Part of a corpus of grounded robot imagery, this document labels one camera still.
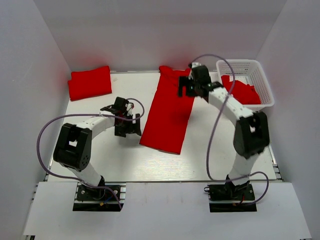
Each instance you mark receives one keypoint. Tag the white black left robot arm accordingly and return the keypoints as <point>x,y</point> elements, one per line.
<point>74,144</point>

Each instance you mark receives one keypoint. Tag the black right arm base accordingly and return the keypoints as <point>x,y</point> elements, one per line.
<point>226,198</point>

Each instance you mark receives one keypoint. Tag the red t-shirt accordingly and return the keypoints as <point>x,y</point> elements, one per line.
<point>90,83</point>
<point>168,117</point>

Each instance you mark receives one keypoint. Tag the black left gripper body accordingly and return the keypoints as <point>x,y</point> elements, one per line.
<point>126,127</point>

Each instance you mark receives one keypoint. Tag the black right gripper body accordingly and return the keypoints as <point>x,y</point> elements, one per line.
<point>194,87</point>

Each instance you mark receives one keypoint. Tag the white plastic basket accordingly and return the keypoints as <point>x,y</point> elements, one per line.
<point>249,72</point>

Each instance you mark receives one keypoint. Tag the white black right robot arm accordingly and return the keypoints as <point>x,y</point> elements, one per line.
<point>251,132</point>

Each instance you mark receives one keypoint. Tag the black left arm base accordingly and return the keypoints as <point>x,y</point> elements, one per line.
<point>99,200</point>

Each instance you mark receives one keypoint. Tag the folded red t-shirt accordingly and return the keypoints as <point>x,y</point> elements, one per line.
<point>90,83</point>

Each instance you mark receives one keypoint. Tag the red t-shirts in basket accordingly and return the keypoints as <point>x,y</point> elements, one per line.
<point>244,93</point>

